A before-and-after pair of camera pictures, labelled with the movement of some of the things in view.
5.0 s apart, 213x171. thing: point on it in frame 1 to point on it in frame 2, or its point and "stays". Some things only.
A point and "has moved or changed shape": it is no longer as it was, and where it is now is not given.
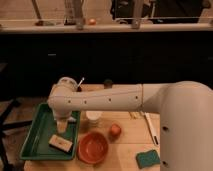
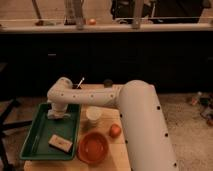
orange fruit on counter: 92,22 stays
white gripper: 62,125 to 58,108
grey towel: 72,118 has moved or changed shape
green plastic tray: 35,145 stays
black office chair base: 3,153 stays
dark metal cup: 108,83 stays
